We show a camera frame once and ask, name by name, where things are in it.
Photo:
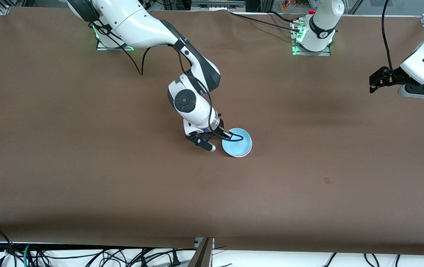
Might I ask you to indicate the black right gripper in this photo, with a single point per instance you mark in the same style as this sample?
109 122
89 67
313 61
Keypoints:
220 129

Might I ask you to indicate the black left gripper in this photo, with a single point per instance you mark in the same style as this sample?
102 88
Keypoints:
393 77

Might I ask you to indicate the light blue bowl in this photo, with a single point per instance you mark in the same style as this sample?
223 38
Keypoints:
236 147

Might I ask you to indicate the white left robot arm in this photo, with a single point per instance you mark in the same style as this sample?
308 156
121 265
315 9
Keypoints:
323 22

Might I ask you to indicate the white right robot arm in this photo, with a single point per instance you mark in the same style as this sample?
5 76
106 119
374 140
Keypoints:
137 22

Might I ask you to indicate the brown paper table cover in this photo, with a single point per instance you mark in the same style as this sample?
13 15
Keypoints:
197 204

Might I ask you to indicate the orange background object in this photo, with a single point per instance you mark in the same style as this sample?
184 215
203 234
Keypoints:
288 4

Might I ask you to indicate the grey metal box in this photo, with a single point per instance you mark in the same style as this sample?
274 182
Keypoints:
215 5

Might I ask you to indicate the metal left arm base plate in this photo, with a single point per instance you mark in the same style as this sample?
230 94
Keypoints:
326 53

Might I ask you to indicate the aluminium frame post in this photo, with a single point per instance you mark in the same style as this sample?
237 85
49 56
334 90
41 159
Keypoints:
202 256

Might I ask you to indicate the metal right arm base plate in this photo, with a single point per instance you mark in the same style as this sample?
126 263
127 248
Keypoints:
104 47

